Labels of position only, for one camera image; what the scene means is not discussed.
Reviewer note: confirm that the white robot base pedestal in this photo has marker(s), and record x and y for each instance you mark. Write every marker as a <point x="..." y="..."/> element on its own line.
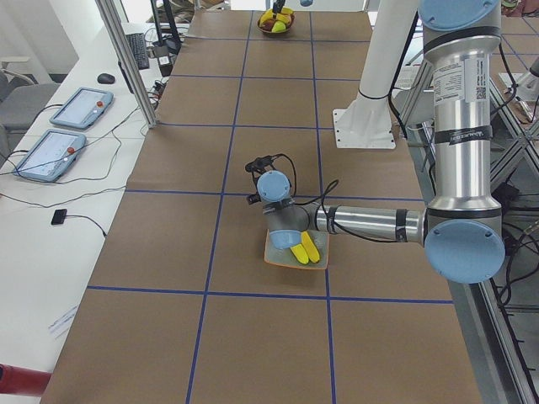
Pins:
<point x="367" y="123"/>

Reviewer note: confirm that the teach pendant lower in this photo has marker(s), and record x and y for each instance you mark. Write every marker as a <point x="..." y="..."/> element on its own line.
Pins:
<point x="50" y="156"/>

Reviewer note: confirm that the green pear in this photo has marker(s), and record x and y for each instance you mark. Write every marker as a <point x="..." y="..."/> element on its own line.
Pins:
<point x="278" y="27"/>

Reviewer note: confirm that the black keyboard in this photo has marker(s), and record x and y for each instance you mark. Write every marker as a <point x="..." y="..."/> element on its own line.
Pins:
<point x="137" y="44"/>

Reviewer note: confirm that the bright yellow banana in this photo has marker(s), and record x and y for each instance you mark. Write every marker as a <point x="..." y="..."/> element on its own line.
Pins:
<point x="300" y="254"/>

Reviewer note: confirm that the grey square plate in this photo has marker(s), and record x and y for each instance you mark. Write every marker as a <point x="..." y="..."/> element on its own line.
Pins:
<point x="286" y="258"/>

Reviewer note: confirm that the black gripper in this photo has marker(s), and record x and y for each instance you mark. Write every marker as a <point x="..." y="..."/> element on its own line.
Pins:
<point x="278" y="6"/>

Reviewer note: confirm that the yellow banana in basket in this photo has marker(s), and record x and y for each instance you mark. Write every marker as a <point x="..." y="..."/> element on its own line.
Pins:
<point x="285" y="16"/>

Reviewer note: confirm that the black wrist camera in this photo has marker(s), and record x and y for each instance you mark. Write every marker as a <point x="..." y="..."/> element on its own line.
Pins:
<point x="259" y="165"/>

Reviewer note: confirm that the brown wicker basket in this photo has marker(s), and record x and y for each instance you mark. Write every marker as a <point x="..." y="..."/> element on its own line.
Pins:
<point x="266" y="28"/>

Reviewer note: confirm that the teach pendant upper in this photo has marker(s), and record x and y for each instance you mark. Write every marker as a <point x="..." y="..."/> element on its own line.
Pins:
<point x="82" y="109"/>

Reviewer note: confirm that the small black device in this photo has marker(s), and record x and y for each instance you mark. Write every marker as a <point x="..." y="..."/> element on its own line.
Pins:
<point x="59" y="217"/>

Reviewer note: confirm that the black computer mouse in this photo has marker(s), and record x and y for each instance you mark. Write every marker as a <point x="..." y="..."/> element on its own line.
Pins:
<point x="106" y="78"/>

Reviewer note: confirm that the aluminium frame post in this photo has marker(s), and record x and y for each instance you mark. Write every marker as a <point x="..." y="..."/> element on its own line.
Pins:
<point x="114" y="27"/>

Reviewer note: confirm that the grey office chair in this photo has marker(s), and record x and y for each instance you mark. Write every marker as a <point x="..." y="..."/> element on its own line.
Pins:
<point x="22" y="100"/>

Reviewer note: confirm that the teach pendant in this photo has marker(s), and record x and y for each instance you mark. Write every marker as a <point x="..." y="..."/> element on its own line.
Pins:
<point x="50" y="156"/>
<point x="82" y="109"/>

